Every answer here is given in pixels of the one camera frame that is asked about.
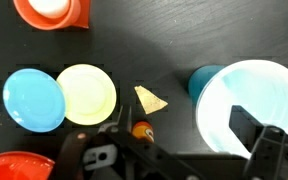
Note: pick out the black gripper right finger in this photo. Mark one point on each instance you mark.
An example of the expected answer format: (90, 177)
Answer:
(270, 153)

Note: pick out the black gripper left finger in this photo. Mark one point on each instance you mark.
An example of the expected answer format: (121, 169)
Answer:
(84, 156)

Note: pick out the teal blue plastic cup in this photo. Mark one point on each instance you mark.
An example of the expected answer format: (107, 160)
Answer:
(202, 83)

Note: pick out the small cream plate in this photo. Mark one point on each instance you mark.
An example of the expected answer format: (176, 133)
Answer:
(89, 95)

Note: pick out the orange hot sauce bottle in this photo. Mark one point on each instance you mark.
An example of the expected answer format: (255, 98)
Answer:
(142, 130)

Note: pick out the red bowl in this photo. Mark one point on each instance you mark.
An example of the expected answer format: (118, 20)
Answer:
(14, 166)

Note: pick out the small blue plate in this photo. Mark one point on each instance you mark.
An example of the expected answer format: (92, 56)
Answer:
(34, 100)

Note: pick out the tortilla chip piece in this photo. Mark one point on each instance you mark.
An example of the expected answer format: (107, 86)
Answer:
(149, 101)

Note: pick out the orange measuring cup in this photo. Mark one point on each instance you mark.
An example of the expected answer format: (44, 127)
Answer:
(50, 24)

